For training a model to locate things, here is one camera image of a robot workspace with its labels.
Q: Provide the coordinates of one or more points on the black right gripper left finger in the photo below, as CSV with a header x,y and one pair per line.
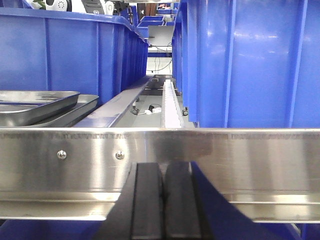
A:
x,y
138,212

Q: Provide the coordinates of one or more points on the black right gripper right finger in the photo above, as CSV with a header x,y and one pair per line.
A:
x,y
185,217

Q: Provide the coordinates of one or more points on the silver metal tray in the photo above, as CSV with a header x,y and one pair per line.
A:
x,y
27,107
85,105

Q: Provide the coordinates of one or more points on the white roller conveyor track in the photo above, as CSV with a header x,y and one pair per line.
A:
x,y
171,114

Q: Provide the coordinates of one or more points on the white power strip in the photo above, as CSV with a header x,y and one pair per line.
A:
x,y
154,110

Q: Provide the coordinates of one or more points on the blue bin lower middle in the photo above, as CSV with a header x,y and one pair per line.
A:
x,y
49,229

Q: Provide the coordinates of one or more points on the blue crate upper right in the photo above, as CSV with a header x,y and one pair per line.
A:
x,y
248,63

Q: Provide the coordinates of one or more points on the large blue crate upper middle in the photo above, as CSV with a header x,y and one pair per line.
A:
x,y
44,50

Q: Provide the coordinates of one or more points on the stainless steel shelf front rail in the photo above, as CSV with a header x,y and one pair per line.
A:
x,y
78,173

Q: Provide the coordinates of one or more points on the steel roller rail left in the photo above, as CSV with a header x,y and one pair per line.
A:
x,y
107,115

